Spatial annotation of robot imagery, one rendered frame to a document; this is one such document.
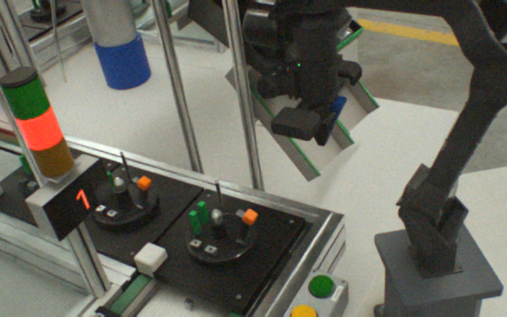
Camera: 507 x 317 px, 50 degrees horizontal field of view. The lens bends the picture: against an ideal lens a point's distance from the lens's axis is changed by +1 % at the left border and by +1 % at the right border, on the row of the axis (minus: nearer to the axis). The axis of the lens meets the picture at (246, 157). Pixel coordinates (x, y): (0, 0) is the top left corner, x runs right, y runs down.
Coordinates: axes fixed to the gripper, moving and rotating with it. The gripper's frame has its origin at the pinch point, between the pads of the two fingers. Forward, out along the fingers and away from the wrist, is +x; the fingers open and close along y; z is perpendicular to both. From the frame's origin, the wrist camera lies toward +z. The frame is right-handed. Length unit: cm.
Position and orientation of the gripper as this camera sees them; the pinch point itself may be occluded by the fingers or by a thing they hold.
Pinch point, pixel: (320, 126)
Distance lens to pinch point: 83.0
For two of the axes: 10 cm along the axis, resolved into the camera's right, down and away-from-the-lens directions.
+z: -8.5, -2.2, 4.8
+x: 1.4, 7.9, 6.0
